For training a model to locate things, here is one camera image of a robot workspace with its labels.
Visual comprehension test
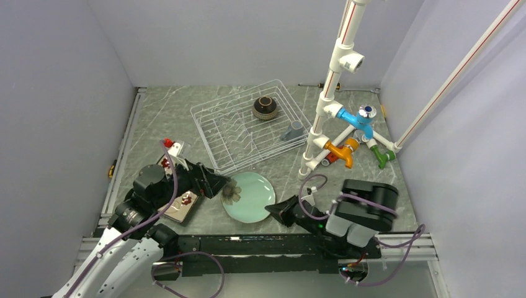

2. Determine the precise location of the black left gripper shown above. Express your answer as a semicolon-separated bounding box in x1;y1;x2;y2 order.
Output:
153;155;231;209

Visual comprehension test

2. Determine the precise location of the brown rectangular floral plate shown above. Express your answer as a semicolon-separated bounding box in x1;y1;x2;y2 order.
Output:
157;155;200;224

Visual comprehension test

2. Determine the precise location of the teal flower ceramic plate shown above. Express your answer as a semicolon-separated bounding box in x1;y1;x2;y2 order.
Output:
220;171;276;224

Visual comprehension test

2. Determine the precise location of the grey dotted ceramic mug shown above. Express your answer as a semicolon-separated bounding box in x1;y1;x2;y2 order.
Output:
280;120;305;142

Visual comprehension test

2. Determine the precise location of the brown patterned ceramic bowl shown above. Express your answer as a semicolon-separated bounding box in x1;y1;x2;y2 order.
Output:
252;96;278;121

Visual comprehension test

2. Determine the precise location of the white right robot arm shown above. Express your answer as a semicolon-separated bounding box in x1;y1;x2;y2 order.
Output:
265;179;399;258

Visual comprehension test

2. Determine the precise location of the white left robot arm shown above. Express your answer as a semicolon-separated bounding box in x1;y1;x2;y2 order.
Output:
54;163;231;297

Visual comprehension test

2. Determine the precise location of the orange pipe fitting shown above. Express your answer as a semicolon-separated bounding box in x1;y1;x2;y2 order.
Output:
324;138;359;169

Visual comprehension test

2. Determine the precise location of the green pipe fitting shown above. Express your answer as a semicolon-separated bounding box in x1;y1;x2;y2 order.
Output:
370;145;396;169

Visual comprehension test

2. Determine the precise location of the blue pipe valve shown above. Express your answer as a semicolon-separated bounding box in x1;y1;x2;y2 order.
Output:
336;106;377;141

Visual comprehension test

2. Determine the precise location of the white diagonal PVC pipe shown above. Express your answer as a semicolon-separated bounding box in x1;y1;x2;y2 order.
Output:
391;0;525;153

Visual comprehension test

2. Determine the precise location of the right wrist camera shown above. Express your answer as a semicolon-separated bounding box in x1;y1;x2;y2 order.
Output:
303;186;318;206

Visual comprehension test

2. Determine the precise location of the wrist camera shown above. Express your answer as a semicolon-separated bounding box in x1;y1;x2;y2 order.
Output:
163;138;186;166
303;186;318;206

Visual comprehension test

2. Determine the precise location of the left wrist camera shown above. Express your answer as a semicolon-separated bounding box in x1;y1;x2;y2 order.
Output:
163;138;186;166

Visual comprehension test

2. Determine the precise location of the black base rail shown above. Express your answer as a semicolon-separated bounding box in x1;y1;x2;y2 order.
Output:
179;233;381;277

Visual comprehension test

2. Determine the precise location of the white wire dish rack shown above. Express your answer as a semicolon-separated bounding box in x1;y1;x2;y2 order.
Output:
190;79;311;174

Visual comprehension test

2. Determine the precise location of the white PVC pipe frame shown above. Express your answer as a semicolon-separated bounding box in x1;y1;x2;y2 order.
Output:
296;0;406;181

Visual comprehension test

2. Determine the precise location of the yellow handled screwdriver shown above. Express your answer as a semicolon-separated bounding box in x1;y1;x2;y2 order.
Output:
298;83;341;91

